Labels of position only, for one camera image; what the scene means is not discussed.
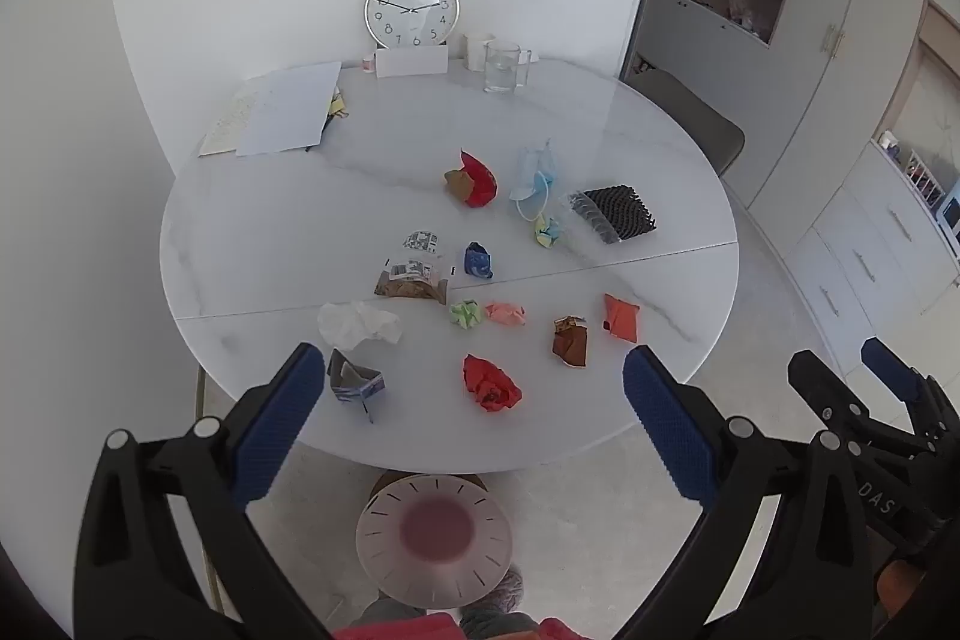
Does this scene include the small carton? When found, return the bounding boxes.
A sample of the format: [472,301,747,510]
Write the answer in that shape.
[327,347,385,423]

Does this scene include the tall grey cabinet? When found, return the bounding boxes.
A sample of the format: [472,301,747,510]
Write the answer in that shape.
[619,0,931,221]

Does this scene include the gold table leg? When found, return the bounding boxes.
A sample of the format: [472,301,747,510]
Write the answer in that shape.
[195,366,224,615]

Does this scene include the red and brown crumpled wrapper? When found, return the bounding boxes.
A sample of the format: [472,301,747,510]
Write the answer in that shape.
[444,149,498,208]

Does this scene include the beige chair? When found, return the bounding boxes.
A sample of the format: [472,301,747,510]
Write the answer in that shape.
[626,68,746,180]

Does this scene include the white paper sheet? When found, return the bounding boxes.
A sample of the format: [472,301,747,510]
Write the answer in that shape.
[236,61,342,157]

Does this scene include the round white wall clock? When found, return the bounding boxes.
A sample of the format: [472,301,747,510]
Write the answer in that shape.
[365,0,460,49]

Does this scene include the white folded card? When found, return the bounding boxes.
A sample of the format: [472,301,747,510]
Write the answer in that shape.
[375,44,449,79]

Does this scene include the brown snack bag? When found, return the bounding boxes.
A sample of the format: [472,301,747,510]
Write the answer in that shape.
[373,257,455,307]

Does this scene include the blue face mask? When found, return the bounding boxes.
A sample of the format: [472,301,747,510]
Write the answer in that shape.
[510,139,563,223]

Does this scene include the white round slotted bin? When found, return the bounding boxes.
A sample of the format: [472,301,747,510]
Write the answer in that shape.
[355,473,515,607]

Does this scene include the grey fuzzy slipper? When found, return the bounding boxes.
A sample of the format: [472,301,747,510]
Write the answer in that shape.
[459,565,541,637]

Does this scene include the person's red clothing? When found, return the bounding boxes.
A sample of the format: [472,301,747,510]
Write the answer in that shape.
[334,614,593,640]

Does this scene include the blue and white appliance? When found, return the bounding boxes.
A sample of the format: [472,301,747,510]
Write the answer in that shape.
[934,179,960,234]

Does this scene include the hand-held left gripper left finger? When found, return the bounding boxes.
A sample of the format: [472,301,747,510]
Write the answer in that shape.
[71,341,331,640]

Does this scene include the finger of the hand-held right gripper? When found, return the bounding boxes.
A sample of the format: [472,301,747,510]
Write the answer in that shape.
[787,350,875,453]
[860,337,960,453]

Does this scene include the grey sideboard with drawers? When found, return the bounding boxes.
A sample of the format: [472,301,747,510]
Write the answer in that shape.
[787,137,960,378]

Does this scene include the white tissue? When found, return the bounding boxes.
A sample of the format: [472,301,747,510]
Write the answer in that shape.
[317,300,404,352]

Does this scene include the clear glass mug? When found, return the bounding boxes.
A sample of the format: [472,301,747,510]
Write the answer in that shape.
[484,40,533,95]

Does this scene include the orange wrapper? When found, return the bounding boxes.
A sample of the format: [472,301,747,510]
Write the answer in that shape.
[604,293,642,345]

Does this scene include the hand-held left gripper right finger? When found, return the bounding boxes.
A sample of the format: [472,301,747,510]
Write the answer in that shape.
[611,344,880,640]

